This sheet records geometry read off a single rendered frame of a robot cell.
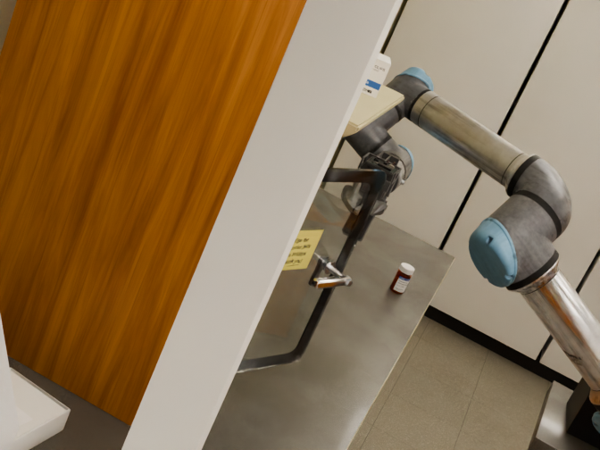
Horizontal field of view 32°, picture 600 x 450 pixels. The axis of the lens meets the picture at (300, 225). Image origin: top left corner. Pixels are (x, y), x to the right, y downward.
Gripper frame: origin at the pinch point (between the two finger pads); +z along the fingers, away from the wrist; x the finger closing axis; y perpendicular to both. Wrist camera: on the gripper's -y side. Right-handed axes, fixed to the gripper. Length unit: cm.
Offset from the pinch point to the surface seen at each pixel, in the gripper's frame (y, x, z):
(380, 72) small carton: 27.1, -3.5, 12.9
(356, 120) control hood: 22.9, -1.1, 30.2
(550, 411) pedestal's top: -34, 53, -40
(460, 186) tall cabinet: -62, 5, -278
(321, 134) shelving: 44, 11, 119
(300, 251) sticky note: -4.4, -2.7, 17.5
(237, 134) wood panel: 16.3, -13.8, 40.7
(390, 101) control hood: 23.0, -0.6, 9.7
